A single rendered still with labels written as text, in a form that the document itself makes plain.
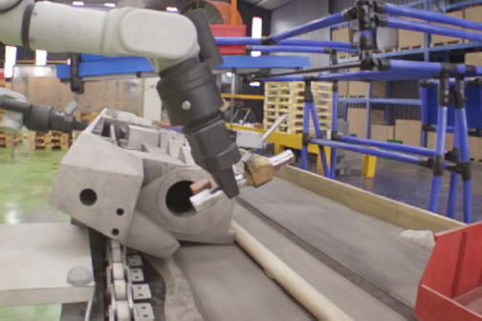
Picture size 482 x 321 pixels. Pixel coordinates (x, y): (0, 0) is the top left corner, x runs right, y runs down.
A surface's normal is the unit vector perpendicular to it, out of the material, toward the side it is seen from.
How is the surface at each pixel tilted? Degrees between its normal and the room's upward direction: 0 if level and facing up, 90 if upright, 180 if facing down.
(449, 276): 88
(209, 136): 90
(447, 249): 88
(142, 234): 90
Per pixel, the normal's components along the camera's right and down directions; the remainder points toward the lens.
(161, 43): 0.35, 0.11
